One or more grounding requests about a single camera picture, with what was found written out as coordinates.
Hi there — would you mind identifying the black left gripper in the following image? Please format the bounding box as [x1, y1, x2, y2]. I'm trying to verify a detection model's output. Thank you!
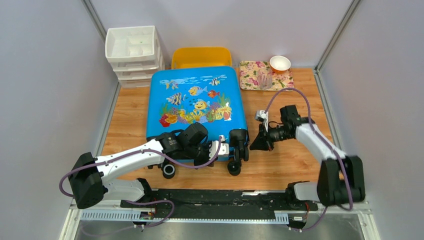
[185, 139, 218, 169]

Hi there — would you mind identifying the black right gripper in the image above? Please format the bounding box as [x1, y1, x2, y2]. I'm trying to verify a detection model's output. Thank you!
[249, 122, 292, 152]

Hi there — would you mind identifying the blue fish print suitcase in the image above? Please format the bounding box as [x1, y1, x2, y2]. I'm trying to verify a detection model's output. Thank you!
[146, 66, 249, 176]

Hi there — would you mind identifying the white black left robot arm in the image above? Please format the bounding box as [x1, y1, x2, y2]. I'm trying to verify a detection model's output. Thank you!
[61, 122, 230, 209]

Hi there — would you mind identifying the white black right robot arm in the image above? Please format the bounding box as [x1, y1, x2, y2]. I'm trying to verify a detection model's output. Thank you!
[249, 105, 366, 210]

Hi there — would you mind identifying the clear glass on tray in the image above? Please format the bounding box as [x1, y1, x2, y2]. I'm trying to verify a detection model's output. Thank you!
[257, 71, 273, 90]

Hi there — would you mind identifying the floral pattern tray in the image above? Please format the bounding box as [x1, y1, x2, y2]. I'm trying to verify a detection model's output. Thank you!
[239, 60, 295, 92]

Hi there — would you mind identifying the yellow plastic basket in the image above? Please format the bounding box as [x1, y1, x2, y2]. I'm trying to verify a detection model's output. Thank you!
[171, 46, 233, 69]

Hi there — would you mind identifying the white plastic drawer unit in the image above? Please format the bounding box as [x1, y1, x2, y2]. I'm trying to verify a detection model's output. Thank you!
[105, 25, 165, 88]

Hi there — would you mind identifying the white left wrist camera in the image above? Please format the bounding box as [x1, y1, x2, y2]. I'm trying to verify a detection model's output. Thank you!
[209, 135, 230, 162]

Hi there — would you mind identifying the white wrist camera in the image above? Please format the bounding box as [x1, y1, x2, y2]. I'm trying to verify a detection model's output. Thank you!
[209, 135, 230, 162]
[254, 110, 269, 132]

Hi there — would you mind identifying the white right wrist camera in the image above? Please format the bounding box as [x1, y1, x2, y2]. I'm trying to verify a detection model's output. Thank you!
[254, 110, 269, 132]

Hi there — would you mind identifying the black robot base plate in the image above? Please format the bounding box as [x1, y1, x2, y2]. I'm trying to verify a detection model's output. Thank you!
[142, 188, 318, 220]

